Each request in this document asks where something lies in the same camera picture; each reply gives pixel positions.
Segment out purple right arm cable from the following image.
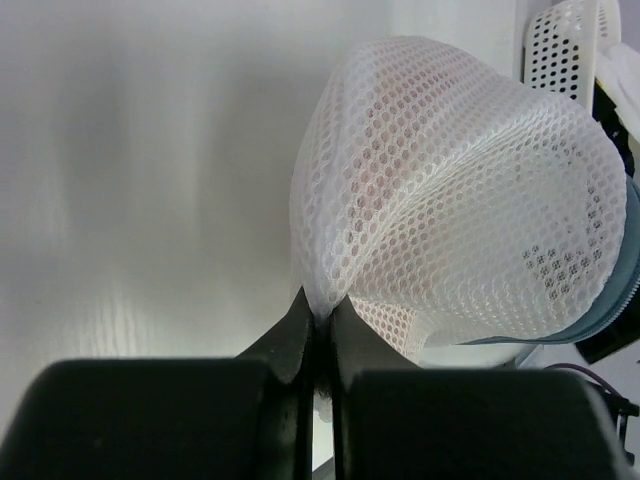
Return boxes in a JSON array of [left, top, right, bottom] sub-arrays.
[[549, 361, 621, 401]]

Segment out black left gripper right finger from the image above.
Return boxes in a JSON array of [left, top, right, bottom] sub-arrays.
[[328, 301, 631, 479]]

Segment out white mesh laundry bag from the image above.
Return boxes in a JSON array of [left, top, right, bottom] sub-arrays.
[[290, 37, 639, 361]]

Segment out white cloth in basket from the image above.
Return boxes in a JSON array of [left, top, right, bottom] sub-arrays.
[[595, 43, 639, 140]]

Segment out white plastic basket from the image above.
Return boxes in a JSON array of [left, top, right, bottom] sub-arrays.
[[523, 0, 621, 110]]

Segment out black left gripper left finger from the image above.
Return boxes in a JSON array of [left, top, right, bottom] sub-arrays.
[[1, 293, 314, 479]]

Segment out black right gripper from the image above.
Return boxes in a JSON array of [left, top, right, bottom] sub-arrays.
[[576, 81, 639, 363]]

